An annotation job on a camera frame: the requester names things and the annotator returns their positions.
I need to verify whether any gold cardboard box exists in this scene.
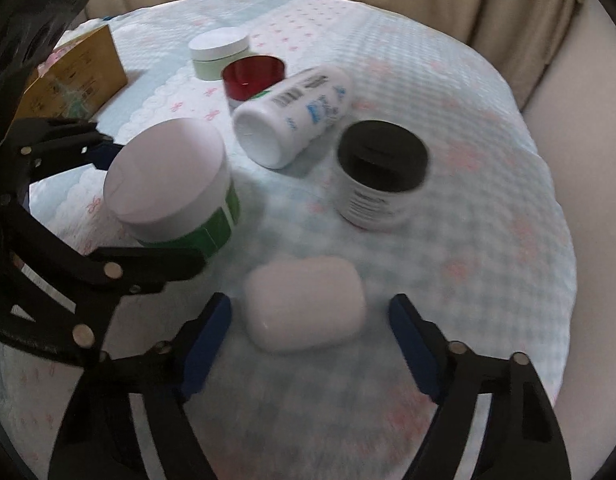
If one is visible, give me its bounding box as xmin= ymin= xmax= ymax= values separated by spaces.
xmin=15 ymin=25 xmax=128 ymax=126

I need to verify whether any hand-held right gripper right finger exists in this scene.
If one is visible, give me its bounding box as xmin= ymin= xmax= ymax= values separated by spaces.
xmin=388 ymin=294 xmax=574 ymax=480

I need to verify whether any checked pale blue tablecloth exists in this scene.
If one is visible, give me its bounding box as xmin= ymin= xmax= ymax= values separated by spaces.
xmin=0 ymin=0 xmax=577 ymax=480

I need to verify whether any pale green jar, white lid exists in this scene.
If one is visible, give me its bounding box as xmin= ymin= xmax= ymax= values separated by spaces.
xmin=189 ymin=29 xmax=251 ymax=82

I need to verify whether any white soap bar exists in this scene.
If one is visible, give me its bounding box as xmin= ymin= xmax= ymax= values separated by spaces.
xmin=244 ymin=255 xmax=367 ymax=353

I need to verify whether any red round jar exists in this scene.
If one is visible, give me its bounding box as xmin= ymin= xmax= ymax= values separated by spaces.
xmin=222 ymin=56 xmax=287 ymax=109

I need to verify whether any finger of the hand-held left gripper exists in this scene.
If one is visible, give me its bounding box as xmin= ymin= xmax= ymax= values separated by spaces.
xmin=15 ymin=117 xmax=127 ymax=182
xmin=0 ymin=195 xmax=209 ymax=322

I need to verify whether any white jar with green label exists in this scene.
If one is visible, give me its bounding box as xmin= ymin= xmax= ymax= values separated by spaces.
xmin=102 ymin=117 xmax=241 ymax=256

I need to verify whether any white plastic bottle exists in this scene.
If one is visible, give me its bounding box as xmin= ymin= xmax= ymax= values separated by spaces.
xmin=232 ymin=66 xmax=352 ymax=170

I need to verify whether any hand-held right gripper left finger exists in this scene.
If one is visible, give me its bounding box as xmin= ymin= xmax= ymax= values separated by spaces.
xmin=48 ymin=292 xmax=233 ymax=480

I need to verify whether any white jar with black lid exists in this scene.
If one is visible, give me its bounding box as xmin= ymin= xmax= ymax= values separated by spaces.
xmin=335 ymin=120 xmax=431 ymax=232

